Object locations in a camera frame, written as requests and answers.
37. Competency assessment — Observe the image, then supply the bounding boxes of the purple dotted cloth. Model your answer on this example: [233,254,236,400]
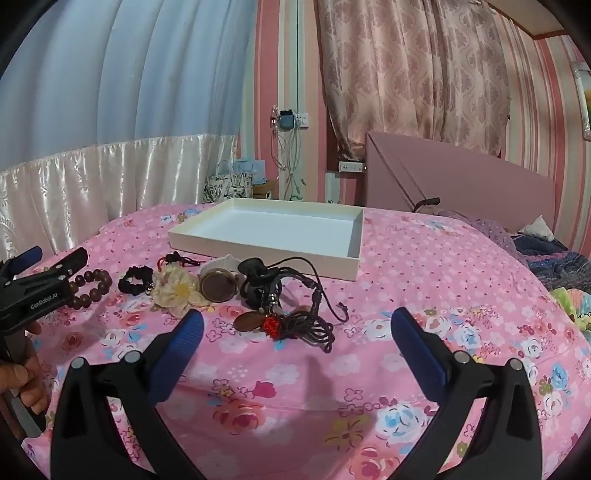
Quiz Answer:
[438,210,527,266]

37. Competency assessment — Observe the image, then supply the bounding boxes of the black braided cord necklace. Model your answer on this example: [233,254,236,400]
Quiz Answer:
[265,256,350,326]

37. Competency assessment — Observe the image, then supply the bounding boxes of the light blue gift bag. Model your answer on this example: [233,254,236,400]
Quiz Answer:
[217,158,269,185]

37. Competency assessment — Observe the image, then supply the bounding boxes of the white hanging cables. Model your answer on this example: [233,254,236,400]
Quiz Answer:
[270,105,306,201]

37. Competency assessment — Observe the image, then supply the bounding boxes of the pink floral blanket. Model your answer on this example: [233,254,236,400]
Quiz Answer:
[21,200,591,480]

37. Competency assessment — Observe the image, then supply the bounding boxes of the colourful crumpled cloth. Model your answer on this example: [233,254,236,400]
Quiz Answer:
[551,286,591,333]

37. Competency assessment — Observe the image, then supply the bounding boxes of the white satin curtain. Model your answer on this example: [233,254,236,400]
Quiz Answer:
[0,134,238,264]

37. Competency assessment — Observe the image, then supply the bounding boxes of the cream fabric flower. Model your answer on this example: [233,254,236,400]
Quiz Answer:
[151,265,208,319]

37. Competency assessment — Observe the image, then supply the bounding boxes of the pink patterned curtain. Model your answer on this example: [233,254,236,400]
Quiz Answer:
[314,0,511,158]

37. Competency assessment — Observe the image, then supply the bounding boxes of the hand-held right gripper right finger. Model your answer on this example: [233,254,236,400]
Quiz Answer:
[390,307,542,480]

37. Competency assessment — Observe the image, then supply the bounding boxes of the brown oval pendant necklace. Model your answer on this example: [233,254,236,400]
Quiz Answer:
[232,310,335,354]

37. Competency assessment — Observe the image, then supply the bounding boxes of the dark knitted blanket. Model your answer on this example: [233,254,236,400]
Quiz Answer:
[512,233,591,296]

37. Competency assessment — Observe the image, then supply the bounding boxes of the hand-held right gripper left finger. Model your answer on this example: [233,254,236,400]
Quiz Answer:
[50,308,206,480]

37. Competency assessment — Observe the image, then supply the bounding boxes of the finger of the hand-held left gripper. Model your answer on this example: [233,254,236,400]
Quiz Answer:
[13,247,89,289]
[0,246,44,282]

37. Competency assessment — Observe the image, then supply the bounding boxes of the red and black cord bracelet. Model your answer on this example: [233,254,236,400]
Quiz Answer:
[157,251,204,271]

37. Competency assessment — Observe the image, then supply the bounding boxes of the wooden bead bracelet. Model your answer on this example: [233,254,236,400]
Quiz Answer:
[65,269,113,311]

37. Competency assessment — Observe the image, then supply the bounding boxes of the beige knit round mirror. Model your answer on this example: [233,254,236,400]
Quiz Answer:
[198,270,241,303]

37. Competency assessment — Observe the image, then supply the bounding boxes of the black bow hair clip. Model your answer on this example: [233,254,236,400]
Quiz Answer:
[238,257,280,309]

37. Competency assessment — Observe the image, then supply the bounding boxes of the black scrunchie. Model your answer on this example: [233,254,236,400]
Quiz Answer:
[117,264,155,296]

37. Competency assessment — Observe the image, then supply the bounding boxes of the white shallow cardboard box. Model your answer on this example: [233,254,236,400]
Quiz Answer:
[167,198,365,282]

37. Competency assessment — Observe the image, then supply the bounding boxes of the pale blue curtain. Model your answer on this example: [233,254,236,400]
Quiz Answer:
[0,0,259,171]

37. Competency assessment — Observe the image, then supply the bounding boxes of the pink headboard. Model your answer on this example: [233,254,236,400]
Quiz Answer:
[365,130,557,232]

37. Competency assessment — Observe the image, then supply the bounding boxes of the person's left hand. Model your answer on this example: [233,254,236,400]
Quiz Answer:
[0,318,49,418]

